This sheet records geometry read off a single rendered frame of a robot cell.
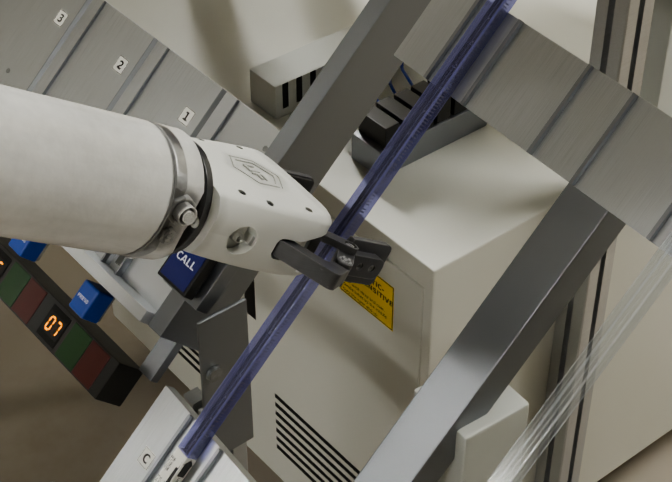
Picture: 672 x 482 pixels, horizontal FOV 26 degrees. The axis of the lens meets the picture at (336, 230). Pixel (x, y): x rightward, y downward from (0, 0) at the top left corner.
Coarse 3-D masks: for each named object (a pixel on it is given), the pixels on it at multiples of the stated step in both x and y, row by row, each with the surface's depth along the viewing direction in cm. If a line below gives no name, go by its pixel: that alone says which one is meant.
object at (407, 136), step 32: (512, 0) 100; (480, 32) 100; (448, 64) 101; (448, 96) 101; (416, 128) 101; (384, 160) 102; (352, 224) 102; (320, 256) 103; (288, 288) 104; (288, 320) 104; (256, 352) 104; (224, 384) 105; (224, 416) 105; (192, 448) 105
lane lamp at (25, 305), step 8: (32, 280) 137; (24, 288) 138; (32, 288) 137; (40, 288) 137; (24, 296) 137; (32, 296) 137; (40, 296) 136; (16, 304) 138; (24, 304) 137; (32, 304) 137; (16, 312) 137; (24, 312) 137; (32, 312) 136; (24, 320) 136
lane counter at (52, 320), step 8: (56, 312) 135; (48, 320) 135; (56, 320) 134; (64, 320) 134; (40, 328) 135; (48, 328) 134; (56, 328) 134; (64, 328) 133; (48, 336) 134; (56, 336) 134; (48, 344) 134
